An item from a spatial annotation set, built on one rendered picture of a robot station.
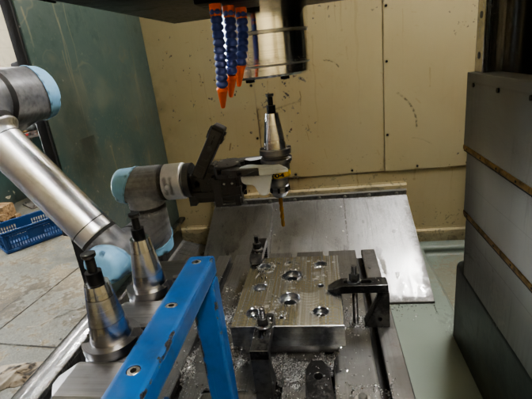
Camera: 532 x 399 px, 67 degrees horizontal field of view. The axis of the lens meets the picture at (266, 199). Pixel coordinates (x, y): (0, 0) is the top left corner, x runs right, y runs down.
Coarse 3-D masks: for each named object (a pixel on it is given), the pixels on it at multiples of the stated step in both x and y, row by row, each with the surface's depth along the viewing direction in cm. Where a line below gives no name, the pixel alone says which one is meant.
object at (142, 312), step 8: (128, 304) 52; (136, 304) 52; (144, 304) 52; (152, 304) 52; (128, 312) 50; (136, 312) 50; (144, 312) 50; (152, 312) 50; (136, 320) 49; (144, 320) 48; (144, 328) 48
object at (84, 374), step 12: (72, 372) 41; (84, 372) 41; (96, 372) 41; (108, 372) 41; (60, 384) 40; (72, 384) 40; (84, 384) 39; (96, 384) 39; (108, 384) 39; (60, 396) 38; (72, 396) 38; (84, 396) 38; (96, 396) 38
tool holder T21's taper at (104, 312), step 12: (84, 288) 42; (96, 288) 42; (108, 288) 43; (96, 300) 42; (108, 300) 42; (96, 312) 42; (108, 312) 42; (120, 312) 44; (96, 324) 42; (108, 324) 43; (120, 324) 44; (96, 336) 43; (108, 336) 43; (120, 336) 43
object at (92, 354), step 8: (128, 320) 47; (136, 328) 46; (88, 336) 46; (128, 336) 44; (136, 336) 44; (88, 344) 44; (120, 344) 43; (128, 344) 43; (88, 352) 42; (96, 352) 42; (104, 352) 42; (112, 352) 42; (120, 352) 43; (128, 352) 43; (88, 360) 44; (96, 360) 42; (104, 360) 42; (112, 360) 43; (120, 360) 43
